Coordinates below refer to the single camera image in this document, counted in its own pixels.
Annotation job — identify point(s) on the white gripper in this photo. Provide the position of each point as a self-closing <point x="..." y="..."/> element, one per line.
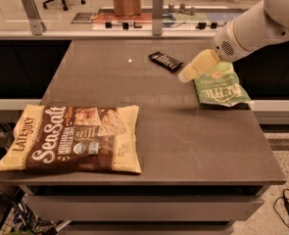
<point x="224" y="43"/>

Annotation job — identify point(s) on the black rxbar chocolate bar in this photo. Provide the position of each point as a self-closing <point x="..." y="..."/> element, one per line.
<point x="165" y="61"/>

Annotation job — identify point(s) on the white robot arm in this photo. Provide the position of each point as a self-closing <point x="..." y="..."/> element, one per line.
<point x="266" y="23"/>

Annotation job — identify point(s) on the green kettle chip bag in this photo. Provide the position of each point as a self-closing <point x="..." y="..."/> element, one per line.
<point x="221" y="86"/>

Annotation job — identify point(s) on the brown sea salt chip bag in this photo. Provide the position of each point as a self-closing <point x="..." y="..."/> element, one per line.
<point x="63" y="139"/>

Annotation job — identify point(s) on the colourful floor mat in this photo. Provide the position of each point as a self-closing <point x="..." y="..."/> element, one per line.
<point x="194" y="15"/>

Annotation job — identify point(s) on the brown cardboard box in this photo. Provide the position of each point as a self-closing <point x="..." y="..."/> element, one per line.
<point x="127" y="7"/>

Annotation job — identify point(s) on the grey table drawer base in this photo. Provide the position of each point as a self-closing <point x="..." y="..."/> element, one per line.
<point x="146" y="215"/>

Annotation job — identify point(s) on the middle metal glass post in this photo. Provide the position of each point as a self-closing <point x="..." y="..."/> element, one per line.
<point x="157" y="17"/>

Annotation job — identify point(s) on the metal glass post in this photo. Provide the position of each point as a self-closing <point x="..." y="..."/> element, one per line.
<point x="157" y="17"/>
<point x="36" y="24"/>

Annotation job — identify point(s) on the left metal glass post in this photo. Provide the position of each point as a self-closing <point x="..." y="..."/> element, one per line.
<point x="36" y="24"/>

